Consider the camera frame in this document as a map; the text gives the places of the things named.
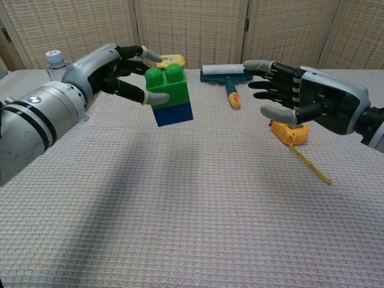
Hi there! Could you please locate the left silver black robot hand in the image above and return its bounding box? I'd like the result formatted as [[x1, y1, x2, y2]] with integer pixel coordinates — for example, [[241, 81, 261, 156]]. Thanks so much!
[[61, 44, 172, 110]]

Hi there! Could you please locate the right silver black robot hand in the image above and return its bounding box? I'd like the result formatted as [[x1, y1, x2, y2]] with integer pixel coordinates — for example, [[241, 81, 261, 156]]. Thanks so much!
[[242, 59, 372, 136]]

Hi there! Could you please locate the green toy block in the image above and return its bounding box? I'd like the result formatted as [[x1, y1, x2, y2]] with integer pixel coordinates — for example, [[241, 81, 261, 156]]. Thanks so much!
[[144, 64, 191, 109]]

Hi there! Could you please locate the blue toy block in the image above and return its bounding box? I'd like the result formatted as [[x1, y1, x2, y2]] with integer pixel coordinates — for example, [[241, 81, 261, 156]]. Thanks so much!
[[152, 102, 194, 128]]

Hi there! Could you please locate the clear plastic water bottle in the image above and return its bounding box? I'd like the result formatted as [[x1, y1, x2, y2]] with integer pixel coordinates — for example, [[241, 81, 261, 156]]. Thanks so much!
[[44, 50, 91, 122]]

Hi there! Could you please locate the yellow tape measure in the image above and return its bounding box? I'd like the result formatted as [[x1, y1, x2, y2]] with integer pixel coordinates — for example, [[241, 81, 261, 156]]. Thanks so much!
[[268, 119, 333, 185]]

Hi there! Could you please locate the yellow-lidded green container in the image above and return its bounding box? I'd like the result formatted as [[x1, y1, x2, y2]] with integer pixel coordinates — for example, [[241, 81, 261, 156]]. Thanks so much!
[[155, 54, 185, 70]]

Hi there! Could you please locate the beige folding screen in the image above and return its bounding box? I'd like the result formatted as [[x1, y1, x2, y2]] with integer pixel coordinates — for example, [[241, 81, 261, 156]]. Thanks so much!
[[0, 0, 384, 71]]

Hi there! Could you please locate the teal lint roller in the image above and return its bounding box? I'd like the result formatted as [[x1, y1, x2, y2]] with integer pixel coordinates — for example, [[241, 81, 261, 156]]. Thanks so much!
[[200, 63, 254, 109]]

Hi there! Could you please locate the beige woven tablecloth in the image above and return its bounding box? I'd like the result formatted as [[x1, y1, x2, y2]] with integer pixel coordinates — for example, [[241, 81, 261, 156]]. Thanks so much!
[[0, 68, 384, 288]]

